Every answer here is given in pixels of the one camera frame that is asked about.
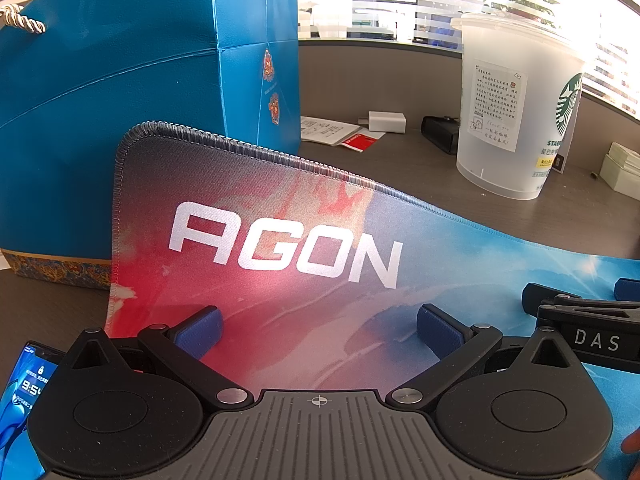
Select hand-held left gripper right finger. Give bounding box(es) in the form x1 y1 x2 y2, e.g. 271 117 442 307
385 302 576 408

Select white twisted rope handle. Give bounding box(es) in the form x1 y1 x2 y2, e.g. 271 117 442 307
0 4 47 36

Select small black case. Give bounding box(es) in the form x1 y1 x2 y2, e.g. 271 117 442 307
421 116 461 156

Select white printed paper sheets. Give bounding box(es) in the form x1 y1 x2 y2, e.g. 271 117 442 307
300 116 362 147

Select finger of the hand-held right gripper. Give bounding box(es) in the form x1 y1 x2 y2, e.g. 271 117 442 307
521 283 560 314
614 276 640 302

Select colourful printed desk mat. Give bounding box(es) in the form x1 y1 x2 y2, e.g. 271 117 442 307
105 121 640 480

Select white standing card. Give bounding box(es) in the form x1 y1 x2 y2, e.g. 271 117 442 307
552 89 584 176

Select clear plastic cup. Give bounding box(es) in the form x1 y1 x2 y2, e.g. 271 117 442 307
450 12 588 202

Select smartphone with blue screen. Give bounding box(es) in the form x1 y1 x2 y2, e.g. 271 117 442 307
0 341 67 467

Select white power adapter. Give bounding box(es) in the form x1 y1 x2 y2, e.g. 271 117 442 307
369 110 408 135

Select blue paper gift bag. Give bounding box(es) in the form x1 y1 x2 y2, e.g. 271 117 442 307
0 0 302 292

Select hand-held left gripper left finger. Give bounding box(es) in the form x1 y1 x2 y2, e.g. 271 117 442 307
65 305 256 408

